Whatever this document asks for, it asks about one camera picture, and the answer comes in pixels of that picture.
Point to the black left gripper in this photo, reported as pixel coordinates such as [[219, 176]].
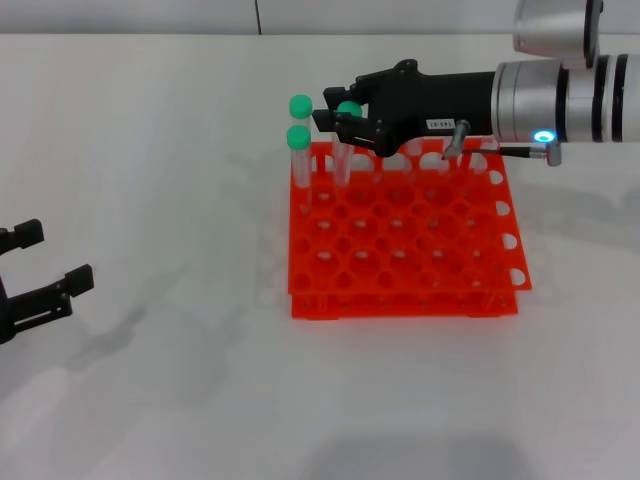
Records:
[[3, 315]]

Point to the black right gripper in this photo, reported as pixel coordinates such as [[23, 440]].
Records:
[[440, 100]]

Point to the orange test tube rack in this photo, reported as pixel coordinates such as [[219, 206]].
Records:
[[400, 240]]

